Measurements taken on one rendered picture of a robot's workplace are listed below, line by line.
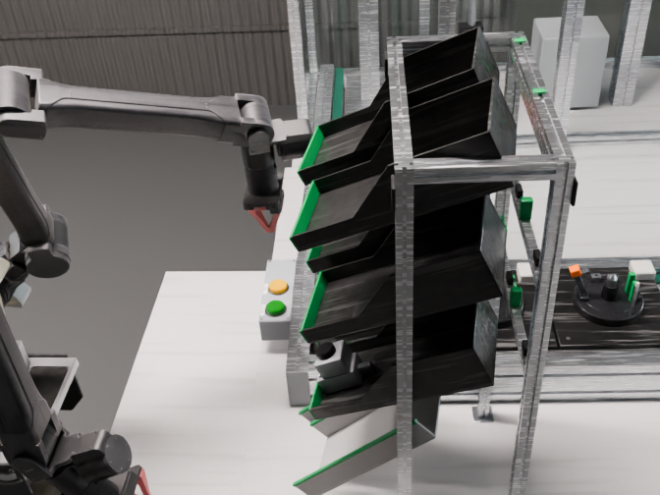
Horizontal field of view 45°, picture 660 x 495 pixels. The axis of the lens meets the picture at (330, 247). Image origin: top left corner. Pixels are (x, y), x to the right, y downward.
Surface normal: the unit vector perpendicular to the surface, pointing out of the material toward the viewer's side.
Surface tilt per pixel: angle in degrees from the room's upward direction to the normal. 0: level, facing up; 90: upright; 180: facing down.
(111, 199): 0
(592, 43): 90
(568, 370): 90
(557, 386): 90
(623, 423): 0
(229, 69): 90
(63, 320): 0
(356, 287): 25
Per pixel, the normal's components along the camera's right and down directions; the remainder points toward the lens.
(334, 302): -0.47, -0.75
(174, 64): -0.06, 0.61
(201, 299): -0.06, -0.79
